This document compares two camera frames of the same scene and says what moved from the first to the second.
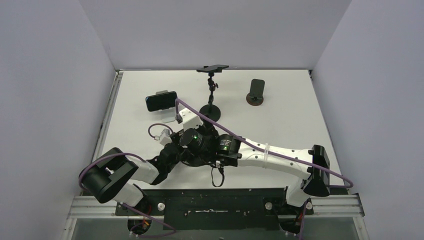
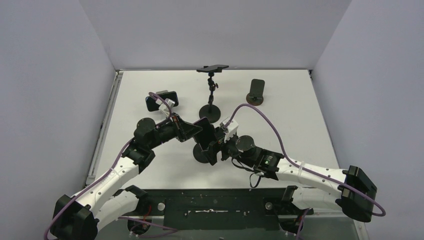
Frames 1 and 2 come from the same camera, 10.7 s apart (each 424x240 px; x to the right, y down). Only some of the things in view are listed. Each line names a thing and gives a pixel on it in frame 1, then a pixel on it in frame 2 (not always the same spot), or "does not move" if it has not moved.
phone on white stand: x=161 y=101 does not move
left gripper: x=173 y=142 -> x=184 y=130
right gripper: x=210 y=131 -> x=216 y=145
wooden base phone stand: x=255 y=97 does not move
